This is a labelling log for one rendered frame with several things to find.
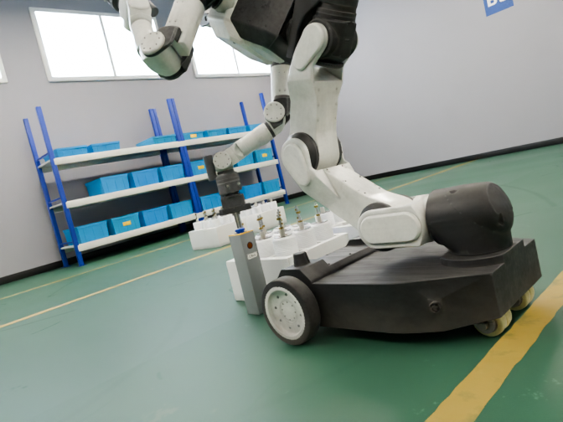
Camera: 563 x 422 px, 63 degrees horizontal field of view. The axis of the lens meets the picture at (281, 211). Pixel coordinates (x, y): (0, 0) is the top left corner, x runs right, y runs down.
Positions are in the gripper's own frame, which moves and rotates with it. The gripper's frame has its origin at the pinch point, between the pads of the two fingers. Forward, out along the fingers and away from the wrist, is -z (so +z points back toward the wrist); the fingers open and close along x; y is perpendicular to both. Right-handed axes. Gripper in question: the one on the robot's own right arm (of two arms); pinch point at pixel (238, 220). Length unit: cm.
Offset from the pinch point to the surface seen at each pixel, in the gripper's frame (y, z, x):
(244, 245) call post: 4.4, -9.5, -0.6
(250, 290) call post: 4.0, -26.5, 1.2
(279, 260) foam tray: -2.1, -19.2, -11.4
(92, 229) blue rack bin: -385, 4, 233
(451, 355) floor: 71, -36, -50
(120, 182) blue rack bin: -422, 55, 198
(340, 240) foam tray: -22.9, -20.6, -37.5
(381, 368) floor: 70, -36, -34
